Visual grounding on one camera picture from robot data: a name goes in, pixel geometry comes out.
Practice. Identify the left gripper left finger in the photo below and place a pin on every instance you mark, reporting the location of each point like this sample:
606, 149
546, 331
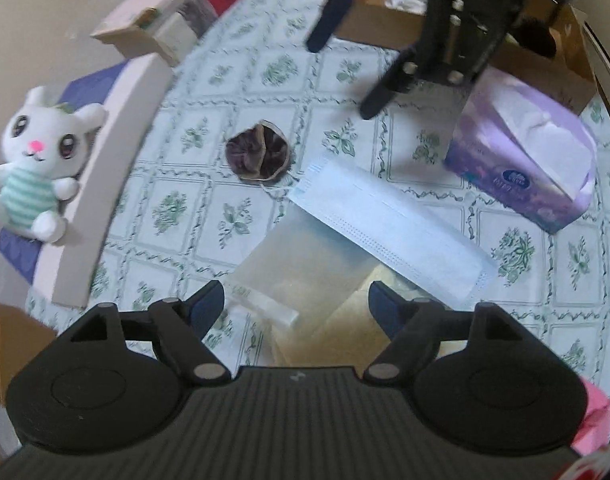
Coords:
203, 308

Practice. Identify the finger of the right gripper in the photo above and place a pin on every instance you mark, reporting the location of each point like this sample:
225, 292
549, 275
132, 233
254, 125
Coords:
331, 17
385, 92

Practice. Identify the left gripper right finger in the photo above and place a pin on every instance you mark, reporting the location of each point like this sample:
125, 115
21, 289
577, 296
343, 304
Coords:
388, 309

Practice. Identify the light blue face mask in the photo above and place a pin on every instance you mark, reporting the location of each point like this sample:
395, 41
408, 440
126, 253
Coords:
400, 232

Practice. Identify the clear plastic bag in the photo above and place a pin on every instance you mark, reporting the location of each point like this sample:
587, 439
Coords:
299, 274

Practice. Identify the dark brown scrunchie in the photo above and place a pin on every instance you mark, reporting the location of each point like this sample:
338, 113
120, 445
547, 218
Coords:
258, 154

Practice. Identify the open cardboard box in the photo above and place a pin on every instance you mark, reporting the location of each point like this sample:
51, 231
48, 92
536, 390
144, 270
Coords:
567, 77

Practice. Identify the red and grey box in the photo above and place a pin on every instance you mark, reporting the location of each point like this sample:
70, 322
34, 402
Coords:
190, 20

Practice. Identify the purple tissue box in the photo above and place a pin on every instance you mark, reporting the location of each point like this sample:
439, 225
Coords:
525, 150

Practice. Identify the small brown cardboard box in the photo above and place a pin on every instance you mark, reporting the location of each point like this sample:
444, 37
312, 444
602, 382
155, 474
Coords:
21, 339

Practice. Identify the pink topped book stack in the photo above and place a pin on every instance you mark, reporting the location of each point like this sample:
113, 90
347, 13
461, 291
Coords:
130, 26

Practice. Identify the white and blue flat box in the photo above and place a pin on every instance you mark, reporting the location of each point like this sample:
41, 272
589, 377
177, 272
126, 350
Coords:
131, 92

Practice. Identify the white bunny plush toy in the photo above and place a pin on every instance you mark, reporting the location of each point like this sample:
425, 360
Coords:
44, 148

